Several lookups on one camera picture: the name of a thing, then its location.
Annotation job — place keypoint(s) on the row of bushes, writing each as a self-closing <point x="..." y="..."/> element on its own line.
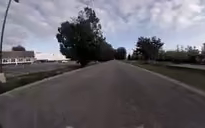
<point x="180" y="56"/>

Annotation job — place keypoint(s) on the street lamp pole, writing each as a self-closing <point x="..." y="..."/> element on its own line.
<point x="2" y="43"/>

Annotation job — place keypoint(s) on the pale side path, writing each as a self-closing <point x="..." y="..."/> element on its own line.
<point x="196" y="66"/>

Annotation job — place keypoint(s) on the grey asphalt road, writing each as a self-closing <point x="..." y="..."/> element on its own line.
<point x="106" y="96"/>

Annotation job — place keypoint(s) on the row of dark trees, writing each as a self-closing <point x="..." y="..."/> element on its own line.
<point x="81" y="40"/>

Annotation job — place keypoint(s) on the grass beside road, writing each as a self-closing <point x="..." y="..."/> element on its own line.
<point x="186" y="76"/>

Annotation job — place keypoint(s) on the dark tree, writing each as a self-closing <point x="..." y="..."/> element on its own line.
<point x="149" y="48"/>

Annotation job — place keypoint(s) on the grass strip with kerb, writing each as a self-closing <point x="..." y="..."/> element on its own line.
<point x="20" y="81"/>

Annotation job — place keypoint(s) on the long low building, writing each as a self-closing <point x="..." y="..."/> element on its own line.
<point x="13" y="56"/>

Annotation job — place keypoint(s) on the grey parking lot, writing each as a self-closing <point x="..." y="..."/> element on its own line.
<point x="30" y="68"/>

